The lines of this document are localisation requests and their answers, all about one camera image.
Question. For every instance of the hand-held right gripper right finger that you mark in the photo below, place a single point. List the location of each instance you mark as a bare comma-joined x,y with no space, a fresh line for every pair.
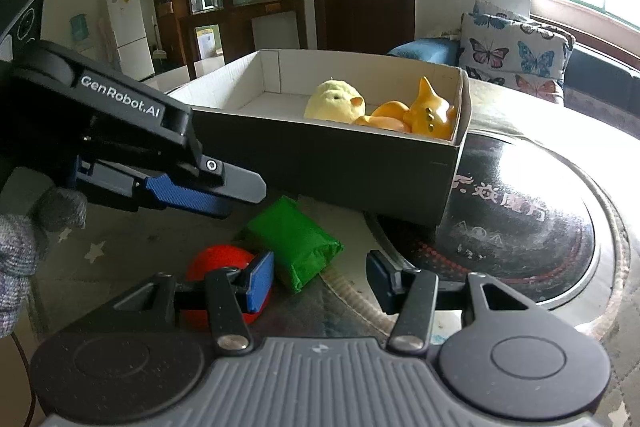
382,282

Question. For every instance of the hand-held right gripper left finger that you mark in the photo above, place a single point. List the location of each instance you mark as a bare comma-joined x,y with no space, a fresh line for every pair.
260,282

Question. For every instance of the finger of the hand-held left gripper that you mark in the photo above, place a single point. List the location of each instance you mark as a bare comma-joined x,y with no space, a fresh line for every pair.
240,184
185,197

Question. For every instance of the red ball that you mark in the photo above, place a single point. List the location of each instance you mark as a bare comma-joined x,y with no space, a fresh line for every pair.
215,259

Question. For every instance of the green block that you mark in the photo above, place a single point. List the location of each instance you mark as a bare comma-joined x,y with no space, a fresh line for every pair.
295,242

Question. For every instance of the grey cardboard box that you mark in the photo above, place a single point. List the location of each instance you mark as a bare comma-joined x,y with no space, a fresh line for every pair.
325,162

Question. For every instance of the yellow plush chick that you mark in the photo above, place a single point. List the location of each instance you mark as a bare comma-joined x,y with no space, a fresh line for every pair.
330,102

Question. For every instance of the person's left hand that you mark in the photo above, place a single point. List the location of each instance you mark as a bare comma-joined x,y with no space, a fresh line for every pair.
20,257

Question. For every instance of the white cardboard carton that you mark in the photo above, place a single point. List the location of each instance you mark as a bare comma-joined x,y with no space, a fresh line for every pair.
170,79

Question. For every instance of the pale broom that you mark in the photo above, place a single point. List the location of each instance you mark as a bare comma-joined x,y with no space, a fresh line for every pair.
160,53

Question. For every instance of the water dispenser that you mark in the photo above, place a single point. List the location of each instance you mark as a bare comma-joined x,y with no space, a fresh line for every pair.
80,29

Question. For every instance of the white refrigerator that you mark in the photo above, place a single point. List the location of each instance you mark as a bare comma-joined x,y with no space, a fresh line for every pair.
130,32

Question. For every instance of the white storage box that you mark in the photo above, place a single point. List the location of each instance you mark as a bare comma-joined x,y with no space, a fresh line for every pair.
207,42

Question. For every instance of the black round cooktop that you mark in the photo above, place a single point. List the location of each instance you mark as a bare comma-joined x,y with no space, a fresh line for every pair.
525,232

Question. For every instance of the white board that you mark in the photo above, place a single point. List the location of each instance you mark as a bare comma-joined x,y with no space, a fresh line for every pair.
275,32

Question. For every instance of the white microwave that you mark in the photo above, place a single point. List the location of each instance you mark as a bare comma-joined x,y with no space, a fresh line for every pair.
207,3

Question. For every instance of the blue cushion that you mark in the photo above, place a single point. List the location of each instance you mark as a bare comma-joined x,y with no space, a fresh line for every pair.
425,52

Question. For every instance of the butterfly print pillow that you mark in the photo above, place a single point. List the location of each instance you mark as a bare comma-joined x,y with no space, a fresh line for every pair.
500,52
492,9

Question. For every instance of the dark sofa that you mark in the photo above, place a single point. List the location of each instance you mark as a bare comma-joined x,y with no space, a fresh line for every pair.
600,72

